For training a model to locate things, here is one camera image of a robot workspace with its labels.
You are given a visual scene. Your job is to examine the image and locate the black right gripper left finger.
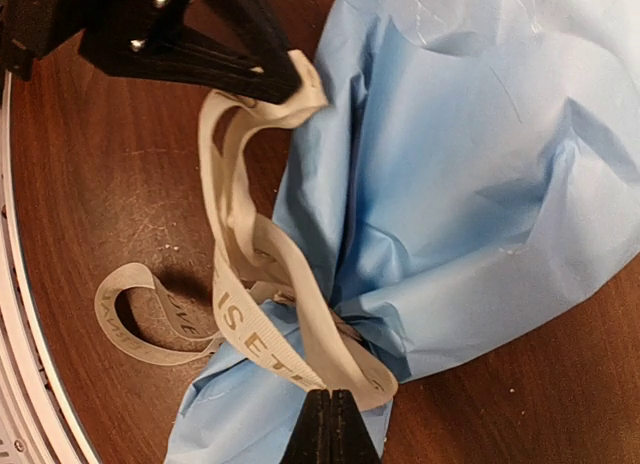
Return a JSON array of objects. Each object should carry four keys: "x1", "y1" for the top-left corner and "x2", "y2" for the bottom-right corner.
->
[{"x1": 282, "y1": 390, "x2": 331, "y2": 464}]

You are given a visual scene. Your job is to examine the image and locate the front aluminium rail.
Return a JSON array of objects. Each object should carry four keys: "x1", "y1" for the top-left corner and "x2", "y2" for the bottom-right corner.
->
[{"x1": 1, "y1": 72, "x2": 100, "y2": 463}]

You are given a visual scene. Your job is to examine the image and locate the blue wrapping paper sheet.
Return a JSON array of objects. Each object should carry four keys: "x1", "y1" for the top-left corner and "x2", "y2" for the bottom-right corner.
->
[{"x1": 166, "y1": 0, "x2": 639, "y2": 463}]

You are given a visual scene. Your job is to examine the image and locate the cream ribbon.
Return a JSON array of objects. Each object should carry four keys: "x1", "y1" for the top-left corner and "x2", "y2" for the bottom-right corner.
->
[{"x1": 94, "y1": 50, "x2": 398, "y2": 411}]

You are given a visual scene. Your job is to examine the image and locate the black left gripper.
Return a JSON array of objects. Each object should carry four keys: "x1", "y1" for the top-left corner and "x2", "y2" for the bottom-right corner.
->
[{"x1": 1, "y1": 0, "x2": 301, "y2": 104}]

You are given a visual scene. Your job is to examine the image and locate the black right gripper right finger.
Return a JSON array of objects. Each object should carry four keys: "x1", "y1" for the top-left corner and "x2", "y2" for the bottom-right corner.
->
[{"x1": 330, "y1": 390, "x2": 381, "y2": 464}]

